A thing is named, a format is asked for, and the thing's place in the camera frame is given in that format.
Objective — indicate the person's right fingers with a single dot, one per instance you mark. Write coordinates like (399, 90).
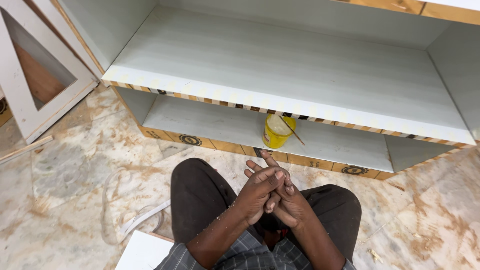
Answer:
(268, 159)

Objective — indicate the person's left fingers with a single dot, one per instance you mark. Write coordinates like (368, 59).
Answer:
(279, 178)

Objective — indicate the person's left hand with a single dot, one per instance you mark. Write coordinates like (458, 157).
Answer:
(255, 193)

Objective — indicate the yellow glue can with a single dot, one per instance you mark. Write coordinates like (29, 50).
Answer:
(275, 139)

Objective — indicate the thin wooden stick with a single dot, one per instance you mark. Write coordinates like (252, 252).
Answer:
(297, 137)

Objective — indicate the grey plaid shirt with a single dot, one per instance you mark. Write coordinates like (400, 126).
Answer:
(255, 255)

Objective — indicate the white laminated plywood cabinet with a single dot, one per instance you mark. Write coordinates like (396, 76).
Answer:
(270, 67)

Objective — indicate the small wood chip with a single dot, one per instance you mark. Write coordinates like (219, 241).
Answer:
(375, 255)

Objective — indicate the white edge band strip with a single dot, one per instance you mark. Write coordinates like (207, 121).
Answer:
(144, 216)

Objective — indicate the white laminate board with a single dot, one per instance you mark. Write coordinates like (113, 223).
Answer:
(142, 253)

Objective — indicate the thin wooden strip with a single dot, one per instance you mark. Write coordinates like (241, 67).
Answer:
(26, 148)

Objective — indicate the plywood offcut piece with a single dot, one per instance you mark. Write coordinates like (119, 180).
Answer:
(3, 112)

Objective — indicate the white wooden frame panel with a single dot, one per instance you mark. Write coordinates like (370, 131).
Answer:
(15, 97)

